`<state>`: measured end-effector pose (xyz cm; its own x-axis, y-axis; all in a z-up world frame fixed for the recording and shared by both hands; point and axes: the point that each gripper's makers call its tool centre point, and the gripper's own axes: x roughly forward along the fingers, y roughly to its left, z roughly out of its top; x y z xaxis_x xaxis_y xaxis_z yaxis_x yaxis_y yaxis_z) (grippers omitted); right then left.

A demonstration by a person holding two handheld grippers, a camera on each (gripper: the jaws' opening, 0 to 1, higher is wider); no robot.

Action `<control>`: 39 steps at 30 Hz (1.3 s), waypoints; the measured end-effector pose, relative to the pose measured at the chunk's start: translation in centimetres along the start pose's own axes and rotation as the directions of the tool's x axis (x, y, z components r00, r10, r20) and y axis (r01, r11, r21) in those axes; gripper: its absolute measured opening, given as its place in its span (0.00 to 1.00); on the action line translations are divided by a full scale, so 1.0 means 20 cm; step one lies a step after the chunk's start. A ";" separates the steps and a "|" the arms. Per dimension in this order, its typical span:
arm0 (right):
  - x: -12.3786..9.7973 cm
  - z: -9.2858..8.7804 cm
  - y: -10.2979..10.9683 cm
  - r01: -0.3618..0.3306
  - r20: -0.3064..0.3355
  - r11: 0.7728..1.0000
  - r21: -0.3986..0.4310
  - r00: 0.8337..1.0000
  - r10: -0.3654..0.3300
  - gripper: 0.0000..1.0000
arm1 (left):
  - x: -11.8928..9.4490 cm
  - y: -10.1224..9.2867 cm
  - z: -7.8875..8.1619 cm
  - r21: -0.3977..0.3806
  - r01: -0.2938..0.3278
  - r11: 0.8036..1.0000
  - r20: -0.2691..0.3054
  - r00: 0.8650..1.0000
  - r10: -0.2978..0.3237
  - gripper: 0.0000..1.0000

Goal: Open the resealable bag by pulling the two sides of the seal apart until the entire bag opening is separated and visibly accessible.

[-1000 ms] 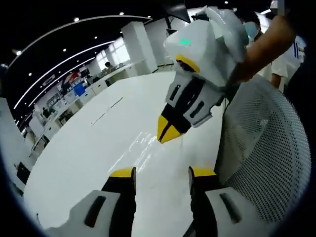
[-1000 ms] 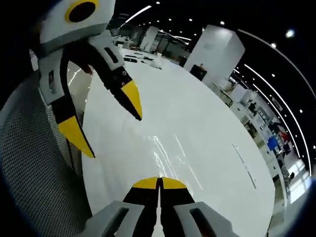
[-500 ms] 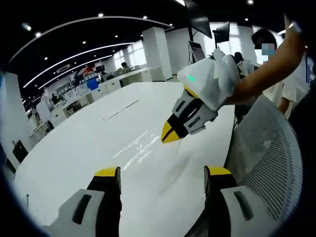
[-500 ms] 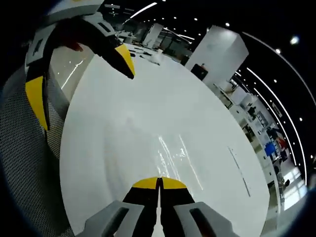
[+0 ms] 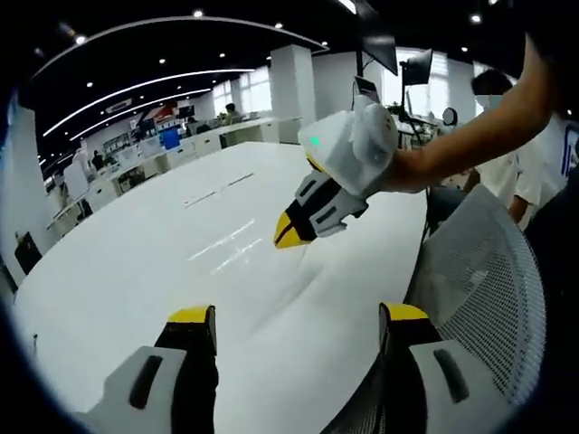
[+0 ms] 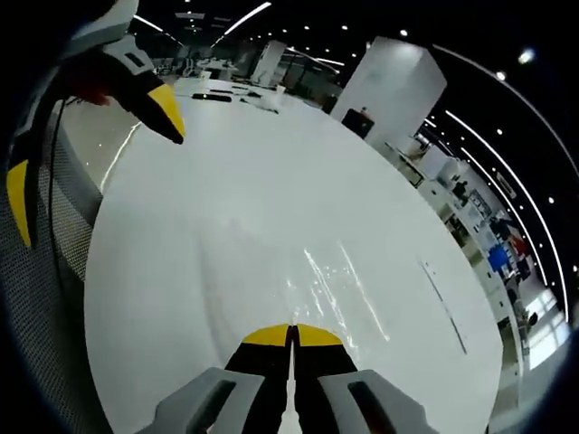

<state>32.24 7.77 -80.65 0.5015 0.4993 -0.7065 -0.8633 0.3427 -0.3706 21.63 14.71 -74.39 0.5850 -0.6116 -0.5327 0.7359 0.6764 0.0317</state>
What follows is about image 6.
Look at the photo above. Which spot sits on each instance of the clear resealable plastic bag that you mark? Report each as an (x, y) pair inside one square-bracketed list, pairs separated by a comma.
[(335, 298)]

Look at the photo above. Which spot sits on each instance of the black box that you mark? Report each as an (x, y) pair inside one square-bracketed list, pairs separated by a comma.
[(358, 122)]

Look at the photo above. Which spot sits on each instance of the white square pillar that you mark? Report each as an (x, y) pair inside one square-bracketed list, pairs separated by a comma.
[(389, 90)]

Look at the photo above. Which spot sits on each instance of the white crumpled item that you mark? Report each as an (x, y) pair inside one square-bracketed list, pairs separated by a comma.
[(276, 99)]

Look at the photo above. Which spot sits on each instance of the black flat device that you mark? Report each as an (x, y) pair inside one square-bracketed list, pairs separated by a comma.
[(210, 96)]

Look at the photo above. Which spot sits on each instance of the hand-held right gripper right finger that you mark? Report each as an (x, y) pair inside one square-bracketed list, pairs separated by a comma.
[(353, 389)]

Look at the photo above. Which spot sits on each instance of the clear flat plastic strip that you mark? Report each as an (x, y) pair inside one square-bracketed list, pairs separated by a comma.
[(445, 307)]

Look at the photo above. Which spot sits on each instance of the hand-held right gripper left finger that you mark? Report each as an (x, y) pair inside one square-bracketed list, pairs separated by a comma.
[(235, 389)]

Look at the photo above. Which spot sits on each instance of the person's left hand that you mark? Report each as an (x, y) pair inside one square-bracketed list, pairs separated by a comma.
[(90, 83)]

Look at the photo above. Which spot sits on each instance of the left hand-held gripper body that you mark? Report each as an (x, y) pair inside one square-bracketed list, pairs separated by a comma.
[(108, 25)]

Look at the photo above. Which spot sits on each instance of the blue box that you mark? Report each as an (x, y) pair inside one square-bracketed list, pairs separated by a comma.
[(498, 258)]

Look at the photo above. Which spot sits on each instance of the grey mesh chair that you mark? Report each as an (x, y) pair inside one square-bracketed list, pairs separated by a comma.
[(40, 307)]

